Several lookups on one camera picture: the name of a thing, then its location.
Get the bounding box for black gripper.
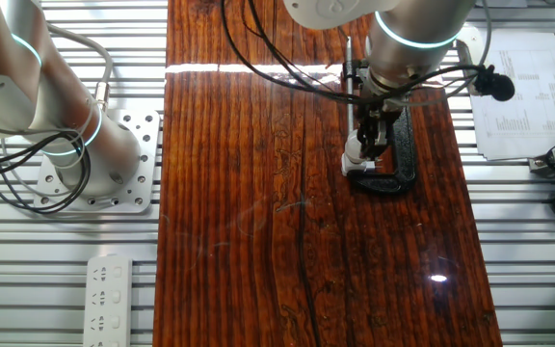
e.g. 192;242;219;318
357;94;411;162

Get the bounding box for white light bulb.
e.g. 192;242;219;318
343;130;363;165

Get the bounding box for white bulb socket adapter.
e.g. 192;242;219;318
340;158;384;177

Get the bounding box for brown wooden board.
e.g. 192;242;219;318
151;0;504;347

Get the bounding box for printed white paper sheets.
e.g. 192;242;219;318
467;31;555;162

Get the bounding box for white power strip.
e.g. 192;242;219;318
82;254;134;347

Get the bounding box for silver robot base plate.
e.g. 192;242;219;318
33;108;162;215

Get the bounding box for thick grey robot cable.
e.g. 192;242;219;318
45;23;115;112

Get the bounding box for black looped base cables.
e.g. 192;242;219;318
0;132;92;216

